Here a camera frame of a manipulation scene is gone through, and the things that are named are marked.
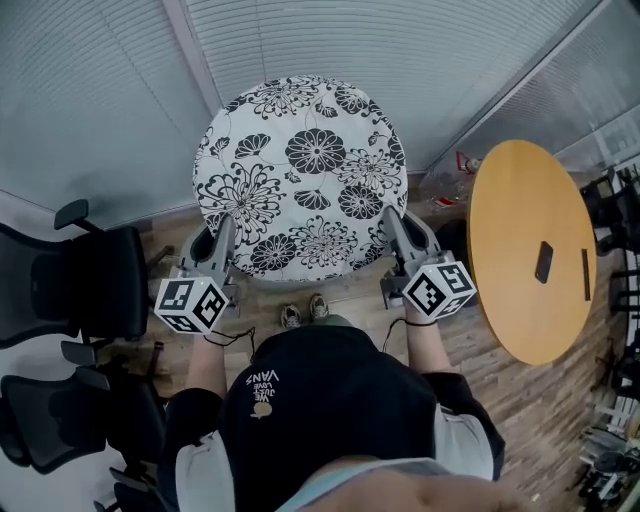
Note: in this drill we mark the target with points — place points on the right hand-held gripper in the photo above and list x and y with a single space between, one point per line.
437 290

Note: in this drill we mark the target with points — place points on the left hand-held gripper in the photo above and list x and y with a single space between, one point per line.
190 305

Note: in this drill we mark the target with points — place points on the round floral black white cushion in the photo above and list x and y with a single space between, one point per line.
315 150

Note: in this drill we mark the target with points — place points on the person's right forearm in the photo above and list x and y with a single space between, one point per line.
427 347

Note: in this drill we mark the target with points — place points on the person's left forearm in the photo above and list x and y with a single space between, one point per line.
205 367

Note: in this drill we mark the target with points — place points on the black office chair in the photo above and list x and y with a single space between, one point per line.
110 280
610 210
135 490
60 420

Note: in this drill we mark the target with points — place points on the clear plastic jug red cap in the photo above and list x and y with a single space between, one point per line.
450 185

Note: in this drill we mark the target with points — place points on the black wrist band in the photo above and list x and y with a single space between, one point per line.
421 323

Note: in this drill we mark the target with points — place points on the person's left shoe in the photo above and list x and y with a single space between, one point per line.
291 316

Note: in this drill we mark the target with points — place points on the person's shoe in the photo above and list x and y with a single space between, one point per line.
319 306
291 316

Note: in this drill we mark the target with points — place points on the person's green trousers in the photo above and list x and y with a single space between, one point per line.
335 320

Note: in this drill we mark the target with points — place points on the person's right shoe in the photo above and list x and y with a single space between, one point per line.
319 306

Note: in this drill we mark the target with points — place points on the round wooden table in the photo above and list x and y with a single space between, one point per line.
525 200

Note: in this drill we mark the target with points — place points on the black phone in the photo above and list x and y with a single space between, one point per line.
544 262

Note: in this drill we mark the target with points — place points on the black bar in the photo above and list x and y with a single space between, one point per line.
586 275

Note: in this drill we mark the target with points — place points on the person's black t-shirt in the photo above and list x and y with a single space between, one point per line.
325 400

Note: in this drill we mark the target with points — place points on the person's masked face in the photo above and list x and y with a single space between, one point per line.
400 490

